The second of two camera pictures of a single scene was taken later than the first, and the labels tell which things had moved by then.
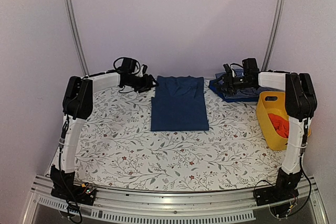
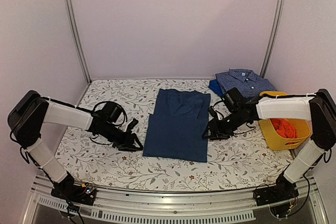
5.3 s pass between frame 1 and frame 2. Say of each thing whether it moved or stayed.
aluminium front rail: stayed
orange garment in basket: stayed
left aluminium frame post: stayed
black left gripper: moved
